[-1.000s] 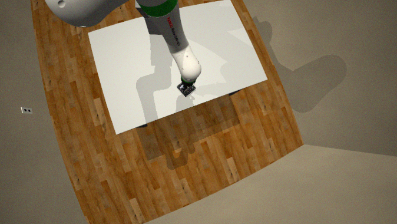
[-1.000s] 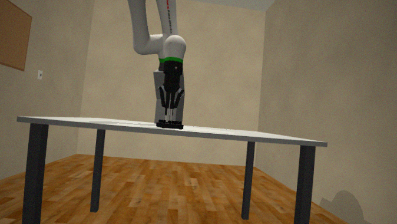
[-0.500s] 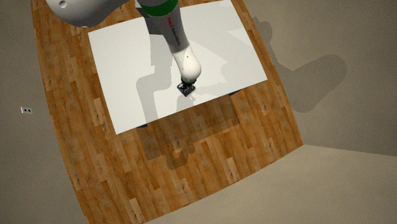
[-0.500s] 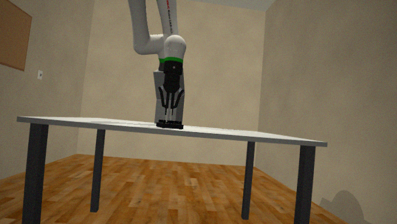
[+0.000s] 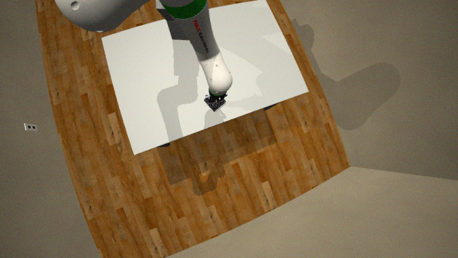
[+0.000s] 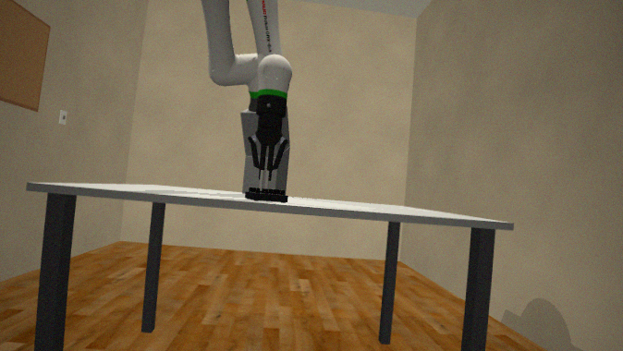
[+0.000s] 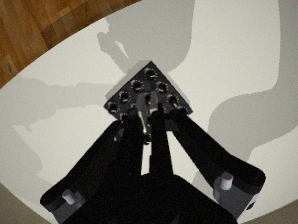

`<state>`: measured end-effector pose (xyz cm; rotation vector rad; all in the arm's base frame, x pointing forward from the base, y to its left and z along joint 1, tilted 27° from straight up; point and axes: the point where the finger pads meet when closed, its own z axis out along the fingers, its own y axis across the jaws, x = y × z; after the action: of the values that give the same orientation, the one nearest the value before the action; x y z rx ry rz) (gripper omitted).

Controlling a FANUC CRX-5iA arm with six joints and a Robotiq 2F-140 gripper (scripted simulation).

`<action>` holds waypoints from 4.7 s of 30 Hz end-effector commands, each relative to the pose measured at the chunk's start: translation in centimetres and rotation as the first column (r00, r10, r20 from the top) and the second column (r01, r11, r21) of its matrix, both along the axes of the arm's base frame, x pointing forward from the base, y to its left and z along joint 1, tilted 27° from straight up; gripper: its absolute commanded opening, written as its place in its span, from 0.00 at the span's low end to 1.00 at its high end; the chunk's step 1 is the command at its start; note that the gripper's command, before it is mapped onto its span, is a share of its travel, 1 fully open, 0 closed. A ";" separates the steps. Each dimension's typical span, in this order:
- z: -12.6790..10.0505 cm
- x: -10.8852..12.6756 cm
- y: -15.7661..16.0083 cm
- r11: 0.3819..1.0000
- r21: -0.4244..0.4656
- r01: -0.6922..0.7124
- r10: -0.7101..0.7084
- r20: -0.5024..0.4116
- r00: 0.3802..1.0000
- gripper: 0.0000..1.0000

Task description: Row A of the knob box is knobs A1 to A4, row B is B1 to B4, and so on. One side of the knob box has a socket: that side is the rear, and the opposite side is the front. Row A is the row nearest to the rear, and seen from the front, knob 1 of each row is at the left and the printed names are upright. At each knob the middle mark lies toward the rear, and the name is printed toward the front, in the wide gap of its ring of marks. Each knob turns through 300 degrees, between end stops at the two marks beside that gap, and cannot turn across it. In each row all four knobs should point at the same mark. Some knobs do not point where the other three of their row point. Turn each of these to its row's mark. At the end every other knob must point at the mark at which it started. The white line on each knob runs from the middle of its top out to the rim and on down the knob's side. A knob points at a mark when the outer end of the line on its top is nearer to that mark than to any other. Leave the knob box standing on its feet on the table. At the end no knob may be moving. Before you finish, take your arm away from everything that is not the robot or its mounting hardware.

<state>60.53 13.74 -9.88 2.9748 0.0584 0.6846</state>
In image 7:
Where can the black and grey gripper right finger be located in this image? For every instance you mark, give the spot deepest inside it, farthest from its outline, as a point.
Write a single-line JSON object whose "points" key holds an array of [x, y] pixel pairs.
{"points": [[237, 184]]}

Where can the black knob box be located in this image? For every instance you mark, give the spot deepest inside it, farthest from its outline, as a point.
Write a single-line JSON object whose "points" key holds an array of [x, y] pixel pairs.
{"points": [[143, 80]]}

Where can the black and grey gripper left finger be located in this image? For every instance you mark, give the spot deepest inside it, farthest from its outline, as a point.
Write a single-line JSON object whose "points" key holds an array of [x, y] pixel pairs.
{"points": [[85, 178]]}

